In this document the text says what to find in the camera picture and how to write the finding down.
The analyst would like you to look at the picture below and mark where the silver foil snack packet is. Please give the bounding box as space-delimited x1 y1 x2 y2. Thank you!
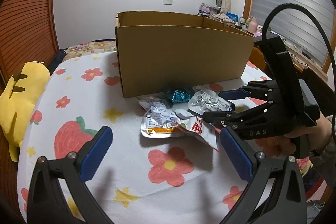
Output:
188 86 235 115

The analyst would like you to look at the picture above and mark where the white wall switch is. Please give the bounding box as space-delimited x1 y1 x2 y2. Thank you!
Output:
162 0 173 6

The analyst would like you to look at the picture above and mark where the wooden slatted wardrobe door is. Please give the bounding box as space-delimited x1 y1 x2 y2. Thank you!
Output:
1 0 59 81

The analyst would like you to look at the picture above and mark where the yellow plush toy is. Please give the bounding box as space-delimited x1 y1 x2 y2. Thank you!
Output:
1 61 50 162

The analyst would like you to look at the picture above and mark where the window roller blind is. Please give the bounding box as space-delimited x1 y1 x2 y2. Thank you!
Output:
250 0 334 65

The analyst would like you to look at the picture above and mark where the right hand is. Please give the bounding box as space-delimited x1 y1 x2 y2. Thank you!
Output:
284 113 332 152

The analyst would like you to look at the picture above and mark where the white chicken leg snack bag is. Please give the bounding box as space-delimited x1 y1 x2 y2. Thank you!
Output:
175 109 219 152

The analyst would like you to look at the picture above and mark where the pink bottle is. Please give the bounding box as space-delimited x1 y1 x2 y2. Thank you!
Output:
247 17 258 35

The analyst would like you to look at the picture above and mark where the silver white snack packet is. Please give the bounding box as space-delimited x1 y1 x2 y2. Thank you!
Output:
137 96 185 139

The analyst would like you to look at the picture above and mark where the brown cardboard box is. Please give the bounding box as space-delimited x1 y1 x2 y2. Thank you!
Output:
115 11 254 98

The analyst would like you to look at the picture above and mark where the black cable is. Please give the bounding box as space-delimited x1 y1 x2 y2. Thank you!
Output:
261 3 336 146

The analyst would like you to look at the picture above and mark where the white strawberry flower blanket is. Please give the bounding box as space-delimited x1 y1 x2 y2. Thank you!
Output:
16 52 310 224

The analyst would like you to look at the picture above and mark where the teal foil candy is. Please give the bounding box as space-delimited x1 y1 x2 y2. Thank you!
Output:
162 88 195 103

